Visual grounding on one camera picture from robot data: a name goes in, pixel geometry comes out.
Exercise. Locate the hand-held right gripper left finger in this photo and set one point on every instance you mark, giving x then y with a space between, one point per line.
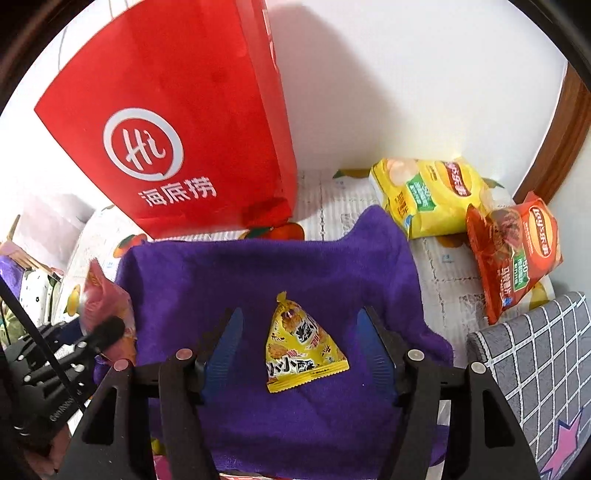
226 350

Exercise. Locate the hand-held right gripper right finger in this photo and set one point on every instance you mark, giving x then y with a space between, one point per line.
376 350

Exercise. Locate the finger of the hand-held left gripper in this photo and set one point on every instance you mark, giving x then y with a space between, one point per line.
106 330

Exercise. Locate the pink and yellow snack packet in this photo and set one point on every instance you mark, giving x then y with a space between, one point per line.
108 300

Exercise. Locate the yellow triangular snack packet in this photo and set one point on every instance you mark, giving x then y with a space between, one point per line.
300 350

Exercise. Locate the white polka dot plush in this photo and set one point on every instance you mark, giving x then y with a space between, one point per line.
37 295

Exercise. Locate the purple fabric item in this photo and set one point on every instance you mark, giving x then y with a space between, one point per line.
7 277

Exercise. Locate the wooden chair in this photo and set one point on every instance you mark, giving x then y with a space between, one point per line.
18 251

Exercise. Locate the white plastic bag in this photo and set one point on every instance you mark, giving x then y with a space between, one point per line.
51 226

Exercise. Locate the purple towel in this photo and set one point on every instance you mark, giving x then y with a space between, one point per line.
300 258

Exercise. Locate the fruit print bed sheet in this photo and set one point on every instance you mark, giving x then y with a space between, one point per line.
332 207

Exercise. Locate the yellow chip bag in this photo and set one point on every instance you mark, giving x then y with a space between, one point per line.
429 203

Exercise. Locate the orange chip bag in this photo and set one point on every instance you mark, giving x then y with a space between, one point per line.
512 258

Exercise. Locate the grey checked pillow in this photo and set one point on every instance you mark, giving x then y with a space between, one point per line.
545 369

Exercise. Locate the red paper bag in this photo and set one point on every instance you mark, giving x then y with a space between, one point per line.
184 92

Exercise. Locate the brown wooden door frame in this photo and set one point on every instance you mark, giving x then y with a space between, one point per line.
568 138

